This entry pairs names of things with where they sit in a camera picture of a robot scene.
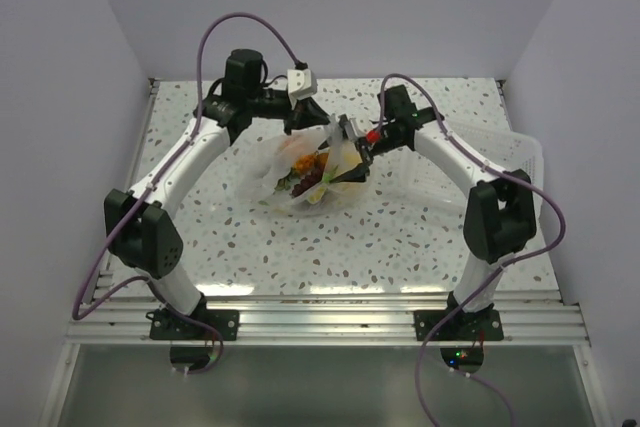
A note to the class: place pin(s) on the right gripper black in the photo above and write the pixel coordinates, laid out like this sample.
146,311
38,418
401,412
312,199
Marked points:
358,173

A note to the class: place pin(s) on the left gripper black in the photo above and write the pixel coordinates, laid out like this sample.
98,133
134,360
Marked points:
305,114

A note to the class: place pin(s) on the red fake grapes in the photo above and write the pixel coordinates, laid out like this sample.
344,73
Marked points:
311,179

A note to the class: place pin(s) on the clear printed plastic bag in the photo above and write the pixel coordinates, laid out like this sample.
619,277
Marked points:
295,174

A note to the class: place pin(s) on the yellow fake pear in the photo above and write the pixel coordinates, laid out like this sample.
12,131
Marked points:
349,159

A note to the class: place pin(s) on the yellow fake mango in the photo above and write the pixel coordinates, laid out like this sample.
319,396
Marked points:
316,195

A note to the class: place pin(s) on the orange fake pineapple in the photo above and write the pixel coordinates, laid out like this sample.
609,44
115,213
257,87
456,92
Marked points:
307,163

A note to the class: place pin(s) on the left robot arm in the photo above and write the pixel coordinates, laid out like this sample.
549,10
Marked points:
140,221

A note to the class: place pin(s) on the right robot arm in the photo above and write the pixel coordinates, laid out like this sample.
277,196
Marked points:
499,217

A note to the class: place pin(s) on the white plastic basket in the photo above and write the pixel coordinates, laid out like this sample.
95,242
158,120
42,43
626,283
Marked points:
448,158

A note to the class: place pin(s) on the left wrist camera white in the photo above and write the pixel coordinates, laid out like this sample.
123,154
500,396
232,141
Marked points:
301,84

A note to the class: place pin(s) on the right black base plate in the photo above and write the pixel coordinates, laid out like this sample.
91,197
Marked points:
484,324

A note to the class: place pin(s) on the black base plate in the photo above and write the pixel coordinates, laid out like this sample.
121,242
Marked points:
484,324
203,324

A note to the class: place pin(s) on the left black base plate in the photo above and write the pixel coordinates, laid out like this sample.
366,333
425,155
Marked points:
203,324

